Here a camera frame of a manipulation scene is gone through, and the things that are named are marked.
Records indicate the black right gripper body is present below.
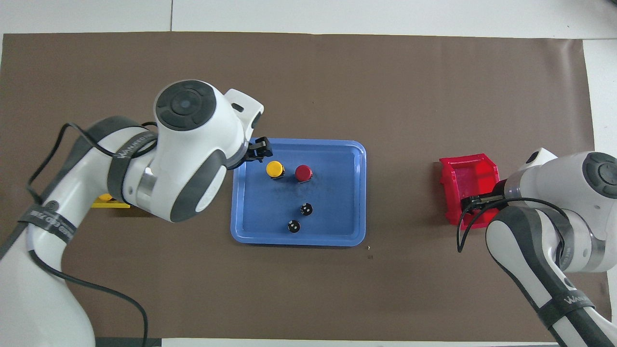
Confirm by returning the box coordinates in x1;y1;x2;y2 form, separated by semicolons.
480;190;508;209

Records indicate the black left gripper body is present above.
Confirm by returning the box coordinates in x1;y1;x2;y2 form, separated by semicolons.
238;142;258;167

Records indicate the blue plastic tray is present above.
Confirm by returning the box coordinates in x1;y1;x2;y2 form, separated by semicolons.
230;137;367;247

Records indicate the red plastic parts bin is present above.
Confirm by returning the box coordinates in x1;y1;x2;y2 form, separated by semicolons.
439;153;507;230

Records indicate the brown paper table mat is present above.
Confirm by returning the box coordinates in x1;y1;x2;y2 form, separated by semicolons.
0;32;614;343

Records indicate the yellow plastic parts bin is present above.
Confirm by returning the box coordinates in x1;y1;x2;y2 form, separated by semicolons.
91;193;132;209

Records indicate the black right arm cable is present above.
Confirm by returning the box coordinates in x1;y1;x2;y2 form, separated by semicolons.
456;197;574;254

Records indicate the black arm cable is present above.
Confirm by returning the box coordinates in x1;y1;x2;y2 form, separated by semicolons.
0;122;160;347
456;197;574;254

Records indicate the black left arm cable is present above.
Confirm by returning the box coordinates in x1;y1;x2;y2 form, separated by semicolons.
0;122;160;347

